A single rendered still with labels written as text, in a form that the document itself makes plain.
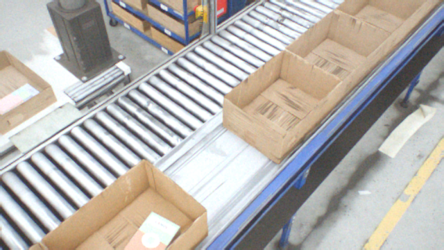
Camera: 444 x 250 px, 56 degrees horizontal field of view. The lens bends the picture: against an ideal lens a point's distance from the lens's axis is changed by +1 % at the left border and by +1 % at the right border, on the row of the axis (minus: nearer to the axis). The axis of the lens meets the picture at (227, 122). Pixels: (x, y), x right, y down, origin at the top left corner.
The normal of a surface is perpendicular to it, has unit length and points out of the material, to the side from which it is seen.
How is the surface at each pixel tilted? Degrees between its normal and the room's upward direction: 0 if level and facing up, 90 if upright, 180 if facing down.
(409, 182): 0
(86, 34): 90
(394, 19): 0
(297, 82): 89
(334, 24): 90
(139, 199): 0
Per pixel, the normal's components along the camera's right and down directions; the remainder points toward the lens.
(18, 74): 0.02, -0.66
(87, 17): 0.74, 0.51
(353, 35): -0.66, 0.55
